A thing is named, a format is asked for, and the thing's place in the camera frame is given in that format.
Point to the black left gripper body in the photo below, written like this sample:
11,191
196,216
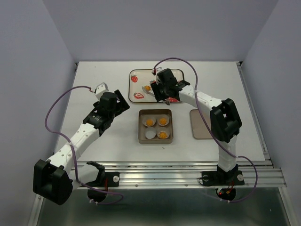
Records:
114,112

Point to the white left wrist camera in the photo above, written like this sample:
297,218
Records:
100,89

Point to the strawberry print tray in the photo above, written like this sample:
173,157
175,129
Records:
139,78

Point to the white paper cupcake liner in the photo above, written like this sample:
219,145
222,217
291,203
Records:
160,116
163,129
150,133
148,117

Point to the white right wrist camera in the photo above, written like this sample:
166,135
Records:
156,70

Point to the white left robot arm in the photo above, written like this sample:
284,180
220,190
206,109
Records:
58,176

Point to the aluminium frame rail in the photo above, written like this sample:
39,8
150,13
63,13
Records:
177,175

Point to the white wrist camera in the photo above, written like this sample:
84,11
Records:
100,89
156,70

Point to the gold square tin box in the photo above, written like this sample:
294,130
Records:
155,113

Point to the metal food tongs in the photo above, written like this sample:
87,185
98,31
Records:
166,101

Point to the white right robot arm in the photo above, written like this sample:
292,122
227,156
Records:
224,126

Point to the gold tin lid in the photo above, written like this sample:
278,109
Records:
199,130

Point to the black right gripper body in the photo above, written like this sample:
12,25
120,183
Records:
164,88

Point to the orange swirl cookie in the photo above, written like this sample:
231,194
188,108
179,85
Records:
149,122
163,121
148,88
163,135

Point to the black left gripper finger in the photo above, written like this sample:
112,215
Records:
119,95
123,106

